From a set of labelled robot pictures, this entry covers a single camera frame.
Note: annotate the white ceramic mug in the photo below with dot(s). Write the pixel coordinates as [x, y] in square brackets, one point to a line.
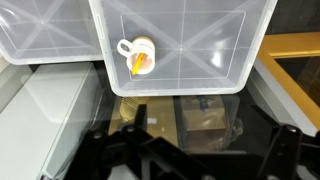
[146, 46]

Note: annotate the orange marker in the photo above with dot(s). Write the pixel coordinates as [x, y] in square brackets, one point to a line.
[137, 64]

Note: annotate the grey partition frame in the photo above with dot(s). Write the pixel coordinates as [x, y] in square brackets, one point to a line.
[276, 96]

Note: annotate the cardboard box with white label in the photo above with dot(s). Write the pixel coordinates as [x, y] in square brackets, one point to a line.
[160, 113]

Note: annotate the small clear plastic storage box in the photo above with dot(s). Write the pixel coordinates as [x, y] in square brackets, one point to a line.
[43, 30]

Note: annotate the cardboard box with blue print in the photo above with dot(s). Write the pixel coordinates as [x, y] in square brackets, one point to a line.
[203, 116]

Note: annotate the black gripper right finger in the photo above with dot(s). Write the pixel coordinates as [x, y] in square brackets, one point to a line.
[290, 153]

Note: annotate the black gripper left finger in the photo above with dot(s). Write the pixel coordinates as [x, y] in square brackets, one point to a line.
[133, 150]

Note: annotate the white partition post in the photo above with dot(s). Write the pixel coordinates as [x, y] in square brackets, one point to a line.
[40, 113]

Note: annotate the large clear plastic storage box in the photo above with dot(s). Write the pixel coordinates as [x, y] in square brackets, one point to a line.
[200, 40]

